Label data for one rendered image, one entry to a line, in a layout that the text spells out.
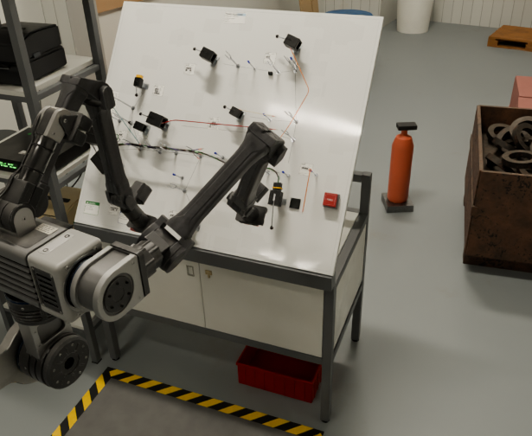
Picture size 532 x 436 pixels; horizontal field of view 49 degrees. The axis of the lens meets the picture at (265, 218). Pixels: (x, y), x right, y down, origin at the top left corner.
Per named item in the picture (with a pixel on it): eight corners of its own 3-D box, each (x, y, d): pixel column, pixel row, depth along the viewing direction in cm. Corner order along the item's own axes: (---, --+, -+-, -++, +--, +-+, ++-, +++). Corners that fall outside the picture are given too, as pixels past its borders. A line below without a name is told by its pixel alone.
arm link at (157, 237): (139, 240, 133) (157, 255, 132) (168, 219, 140) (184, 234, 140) (129, 262, 139) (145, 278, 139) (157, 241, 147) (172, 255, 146)
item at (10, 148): (45, 180, 252) (41, 166, 249) (-19, 168, 264) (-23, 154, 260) (91, 149, 278) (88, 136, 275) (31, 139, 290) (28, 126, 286)
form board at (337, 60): (76, 221, 261) (73, 221, 259) (125, 3, 267) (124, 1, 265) (333, 276, 222) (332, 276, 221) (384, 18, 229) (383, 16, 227)
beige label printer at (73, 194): (66, 253, 276) (56, 217, 265) (28, 246, 282) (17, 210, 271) (100, 220, 300) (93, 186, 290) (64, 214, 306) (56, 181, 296)
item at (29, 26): (22, 88, 233) (10, 39, 223) (-24, 83, 240) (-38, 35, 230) (68, 65, 258) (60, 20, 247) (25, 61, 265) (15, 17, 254)
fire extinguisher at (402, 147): (423, 204, 433) (433, 123, 399) (402, 219, 416) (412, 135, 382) (391, 192, 449) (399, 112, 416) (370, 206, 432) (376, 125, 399)
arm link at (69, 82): (61, 60, 168) (86, 65, 163) (92, 84, 180) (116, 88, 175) (-4, 204, 161) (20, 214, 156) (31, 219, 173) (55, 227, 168)
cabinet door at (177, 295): (205, 328, 267) (197, 257, 246) (104, 302, 284) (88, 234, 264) (207, 325, 268) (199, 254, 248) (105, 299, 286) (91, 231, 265)
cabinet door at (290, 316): (321, 359, 248) (323, 285, 228) (205, 329, 266) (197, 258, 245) (323, 355, 250) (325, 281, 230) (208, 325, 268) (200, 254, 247)
